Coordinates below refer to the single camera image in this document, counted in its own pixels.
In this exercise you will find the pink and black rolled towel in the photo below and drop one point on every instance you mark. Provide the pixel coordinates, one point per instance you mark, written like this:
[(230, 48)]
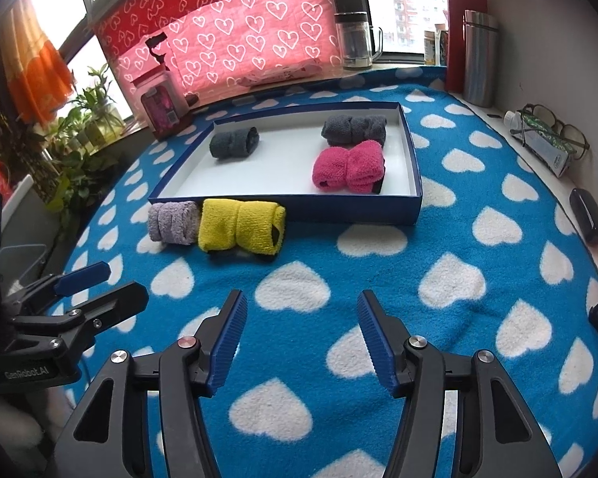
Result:
[(346, 167)]

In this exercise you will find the large dark grey rolled towel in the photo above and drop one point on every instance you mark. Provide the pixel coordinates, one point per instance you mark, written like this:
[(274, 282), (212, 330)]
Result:
[(354, 130)]

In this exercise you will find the glass pitcher with black lid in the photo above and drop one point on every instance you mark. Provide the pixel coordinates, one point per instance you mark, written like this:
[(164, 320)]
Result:
[(355, 42)]

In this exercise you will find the purple towel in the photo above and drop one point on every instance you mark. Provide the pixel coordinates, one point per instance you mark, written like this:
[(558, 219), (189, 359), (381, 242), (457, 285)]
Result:
[(174, 223)]

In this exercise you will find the red quilt with white hearts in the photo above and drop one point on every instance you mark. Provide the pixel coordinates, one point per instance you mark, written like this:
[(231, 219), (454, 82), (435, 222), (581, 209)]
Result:
[(229, 25)]

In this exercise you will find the pink packet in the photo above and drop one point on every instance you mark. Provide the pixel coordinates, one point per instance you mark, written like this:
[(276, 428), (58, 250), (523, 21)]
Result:
[(279, 74)]

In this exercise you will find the red board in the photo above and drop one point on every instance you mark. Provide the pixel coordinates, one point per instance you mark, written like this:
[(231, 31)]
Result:
[(461, 0)]

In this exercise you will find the small dark box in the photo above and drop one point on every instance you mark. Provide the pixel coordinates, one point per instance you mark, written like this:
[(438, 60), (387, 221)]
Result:
[(442, 45)]

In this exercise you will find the black glasses case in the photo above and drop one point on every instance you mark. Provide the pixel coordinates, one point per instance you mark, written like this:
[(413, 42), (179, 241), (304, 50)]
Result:
[(589, 216)]

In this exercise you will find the eyeglasses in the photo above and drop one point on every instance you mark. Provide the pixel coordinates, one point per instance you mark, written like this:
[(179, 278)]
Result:
[(575, 137)]

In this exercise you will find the orange cloth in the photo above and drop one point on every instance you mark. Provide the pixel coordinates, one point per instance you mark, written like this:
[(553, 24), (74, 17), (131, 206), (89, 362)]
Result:
[(40, 69)]

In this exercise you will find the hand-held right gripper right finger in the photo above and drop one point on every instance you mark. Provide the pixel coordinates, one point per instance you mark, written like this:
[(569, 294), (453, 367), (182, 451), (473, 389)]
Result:
[(376, 343)]

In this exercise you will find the clear plastic jar red label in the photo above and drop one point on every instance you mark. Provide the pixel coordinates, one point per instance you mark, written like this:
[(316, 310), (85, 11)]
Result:
[(162, 102)]

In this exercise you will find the blue cardboard box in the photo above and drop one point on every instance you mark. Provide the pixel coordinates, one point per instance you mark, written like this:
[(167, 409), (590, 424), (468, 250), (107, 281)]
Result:
[(279, 174)]

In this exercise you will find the yellow towel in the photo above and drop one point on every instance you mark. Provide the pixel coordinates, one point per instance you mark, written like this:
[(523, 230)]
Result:
[(239, 226)]

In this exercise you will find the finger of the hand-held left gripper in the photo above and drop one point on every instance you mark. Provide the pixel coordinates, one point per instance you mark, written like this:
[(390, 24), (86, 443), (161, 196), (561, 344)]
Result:
[(114, 301), (82, 276)]

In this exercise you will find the blue blanket with white hearts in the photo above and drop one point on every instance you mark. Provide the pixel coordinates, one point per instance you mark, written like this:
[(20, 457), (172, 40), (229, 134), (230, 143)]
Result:
[(428, 239)]

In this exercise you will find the stainless steel thermos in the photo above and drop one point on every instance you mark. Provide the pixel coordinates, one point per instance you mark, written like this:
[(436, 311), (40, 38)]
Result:
[(480, 59)]

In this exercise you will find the green potted plants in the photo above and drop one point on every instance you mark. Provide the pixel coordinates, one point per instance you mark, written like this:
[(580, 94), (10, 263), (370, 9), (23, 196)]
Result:
[(84, 129)]

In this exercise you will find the white and green carton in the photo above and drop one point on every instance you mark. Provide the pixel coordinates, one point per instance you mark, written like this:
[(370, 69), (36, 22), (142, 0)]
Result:
[(548, 147)]

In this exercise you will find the small dark grey rolled towel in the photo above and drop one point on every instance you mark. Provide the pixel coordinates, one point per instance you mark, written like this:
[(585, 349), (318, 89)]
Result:
[(231, 143)]

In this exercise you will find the white bottle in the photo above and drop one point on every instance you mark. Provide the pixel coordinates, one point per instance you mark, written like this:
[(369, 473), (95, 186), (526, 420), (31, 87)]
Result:
[(430, 50)]

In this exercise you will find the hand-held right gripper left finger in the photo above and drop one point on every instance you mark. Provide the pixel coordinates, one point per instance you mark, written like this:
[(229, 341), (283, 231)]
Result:
[(227, 343)]

